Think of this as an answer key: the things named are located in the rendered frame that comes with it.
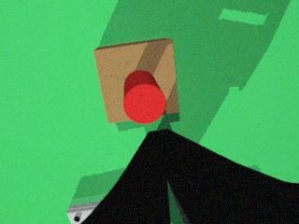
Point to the red cylinder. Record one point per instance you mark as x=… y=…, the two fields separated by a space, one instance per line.
x=143 y=100

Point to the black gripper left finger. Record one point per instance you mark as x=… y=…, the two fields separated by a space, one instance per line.
x=140 y=196

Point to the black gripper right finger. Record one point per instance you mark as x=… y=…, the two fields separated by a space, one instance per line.
x=210 y=189

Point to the tan square block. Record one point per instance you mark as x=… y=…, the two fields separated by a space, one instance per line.
x=115 y=63

